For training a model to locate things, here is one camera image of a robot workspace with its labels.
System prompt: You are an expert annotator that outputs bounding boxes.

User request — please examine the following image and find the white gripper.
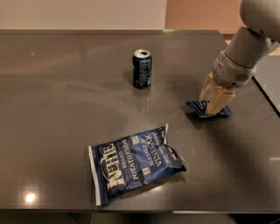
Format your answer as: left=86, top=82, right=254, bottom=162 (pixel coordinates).
left=199, top=51, right=256, bottom=115

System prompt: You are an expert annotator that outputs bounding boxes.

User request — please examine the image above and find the blue rxbar blueberry wrapper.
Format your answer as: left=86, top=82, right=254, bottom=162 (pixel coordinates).
left=186, top=101, right=233, bottom=118

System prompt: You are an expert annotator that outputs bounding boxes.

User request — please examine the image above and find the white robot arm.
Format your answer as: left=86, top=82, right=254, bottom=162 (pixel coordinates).
left=199, top=0, right=280, bottom=116

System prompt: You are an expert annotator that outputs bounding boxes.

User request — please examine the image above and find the blue Kettle chip bag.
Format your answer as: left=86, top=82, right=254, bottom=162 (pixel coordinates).
left=88, top=125, right=186, bottom=206

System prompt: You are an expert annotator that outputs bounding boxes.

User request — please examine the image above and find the dark blue soda can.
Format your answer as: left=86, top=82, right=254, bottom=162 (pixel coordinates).
left=132, top=49, right=152, bottom=89

